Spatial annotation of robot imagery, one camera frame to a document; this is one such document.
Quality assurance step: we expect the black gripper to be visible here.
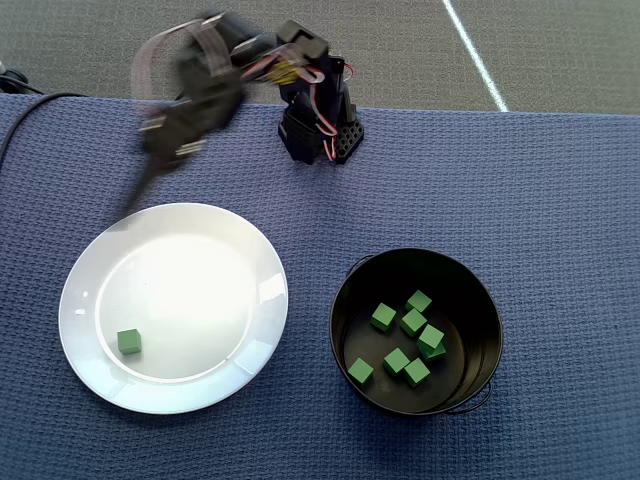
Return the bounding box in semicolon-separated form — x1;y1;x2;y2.
123;59;247;215

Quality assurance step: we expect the black metal bucket container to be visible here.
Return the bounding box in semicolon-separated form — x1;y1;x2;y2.
328;247;504;417

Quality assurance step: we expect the white round plate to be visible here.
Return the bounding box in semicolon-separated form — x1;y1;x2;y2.
58;201;290;416

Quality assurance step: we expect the blue woven table mat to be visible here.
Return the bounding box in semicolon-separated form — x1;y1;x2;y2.
0;93;640;480

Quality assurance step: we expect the black cable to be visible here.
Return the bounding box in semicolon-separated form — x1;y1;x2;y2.
0;91;90;166

